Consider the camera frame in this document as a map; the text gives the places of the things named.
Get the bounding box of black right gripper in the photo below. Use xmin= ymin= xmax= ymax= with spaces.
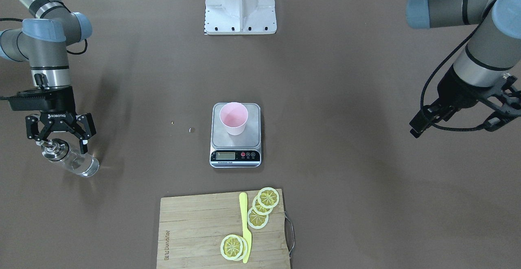
xmin=25 ymin=112 xmax=96 ymax=155

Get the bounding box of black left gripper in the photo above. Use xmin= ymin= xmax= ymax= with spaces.
xmin=409 ymin=66 xmax=477 ymax=138

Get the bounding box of glass sauce bottle metal spout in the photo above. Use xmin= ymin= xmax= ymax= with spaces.
xmin=37 ymin=139 xmax=99 ymax=177

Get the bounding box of pink plastic cup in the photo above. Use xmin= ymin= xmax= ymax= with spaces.
xmin=219 ymin=102 xmax=249 ymax=136

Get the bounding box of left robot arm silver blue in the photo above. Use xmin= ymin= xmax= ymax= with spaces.
xmin=406 ymin=0 xmax=521 ymax=138

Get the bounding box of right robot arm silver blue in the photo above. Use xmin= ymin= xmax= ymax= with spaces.
xmin=1 ymin=0 xmax=96 ymax=154

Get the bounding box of digital kitchen scale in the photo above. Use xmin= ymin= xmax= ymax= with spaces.
xmin=210 ymin=103 xmax=262 ymax=168

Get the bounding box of bamboo cutting board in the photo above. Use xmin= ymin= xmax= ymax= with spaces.
xmin=156 ymin=191 xmax=291 ymax=269

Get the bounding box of yellow plastic knife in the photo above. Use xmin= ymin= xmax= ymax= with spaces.
xmin=239 ymin=192 xmax=252 ymax=264

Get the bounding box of lemon slice middle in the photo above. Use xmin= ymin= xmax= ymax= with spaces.
xmin=252 ymin=195 xmax=273 ymax=216

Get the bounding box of lemon slice lower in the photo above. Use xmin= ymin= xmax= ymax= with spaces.
xmin=246 ymin=208 xmax=269 ymax=230

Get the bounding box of lemon slice behind front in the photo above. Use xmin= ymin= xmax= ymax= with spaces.
xmin=234 ymin=236 xmax=249 ymax=261

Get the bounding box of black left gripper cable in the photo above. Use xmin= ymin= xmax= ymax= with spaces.
xmin=420 ymin=0 xmax=505 ymax=132

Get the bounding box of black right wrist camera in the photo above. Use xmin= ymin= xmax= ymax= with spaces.
xmin=0 ymin=86 xmax=76 ymax=113

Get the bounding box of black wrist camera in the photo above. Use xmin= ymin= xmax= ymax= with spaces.
xmin=0 ymin=86 xmax=76 ymax=113
xmin=477 ymin=73 xmax=521 ymax=132

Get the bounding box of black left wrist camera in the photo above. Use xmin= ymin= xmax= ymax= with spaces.
xmin=477 ymin=73 xmax=521 ymax=132

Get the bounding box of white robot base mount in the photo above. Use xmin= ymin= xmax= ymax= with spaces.
xmin=204 ymin=0 xmax=277 ymax=35

